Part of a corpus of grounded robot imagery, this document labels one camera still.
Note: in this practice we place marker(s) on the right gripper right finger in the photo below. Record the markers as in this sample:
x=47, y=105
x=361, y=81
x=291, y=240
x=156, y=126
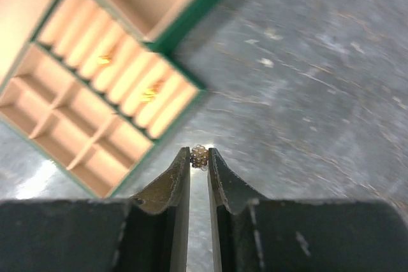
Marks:
x=233, y=240

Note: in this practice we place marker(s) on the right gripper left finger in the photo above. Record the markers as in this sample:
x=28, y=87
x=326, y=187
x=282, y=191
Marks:
x=157, y=225

